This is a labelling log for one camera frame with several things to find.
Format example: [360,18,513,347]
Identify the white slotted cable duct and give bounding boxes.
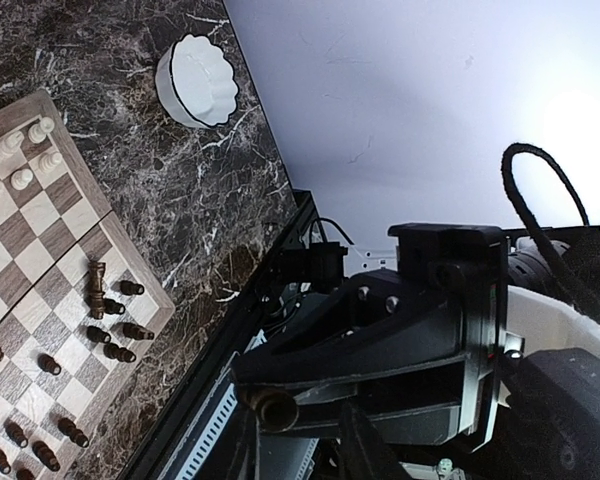
[163,330,266,479]

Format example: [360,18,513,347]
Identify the white knight right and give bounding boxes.
[0,131,24,159]

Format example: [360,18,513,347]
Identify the white scalloped bowl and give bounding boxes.
[155,34,239,129]

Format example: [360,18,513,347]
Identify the dark chess piece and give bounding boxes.
[122,322,155,340]

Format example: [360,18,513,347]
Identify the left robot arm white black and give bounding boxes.
[231,143,600,479]

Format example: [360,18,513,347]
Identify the black front rail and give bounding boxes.
[120,190,318,479]

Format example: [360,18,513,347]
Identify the wooden chess board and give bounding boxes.
[0,90,175,479]

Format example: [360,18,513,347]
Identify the dark pawn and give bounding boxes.
[4,421,29,449]
[119,280,145,296]
[86,325,111,344]
[104,298,126,315]
[38,354,62,376]
[0,449,12,475]

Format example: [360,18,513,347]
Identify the dark tall piece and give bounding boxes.
[58,417,90,448]
[103,343,137,363]

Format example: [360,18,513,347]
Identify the dark piece back corner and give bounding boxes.
[16,468,36,480]

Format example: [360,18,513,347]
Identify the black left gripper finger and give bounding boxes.
[339,401,460,479]
[231,272,464,390]

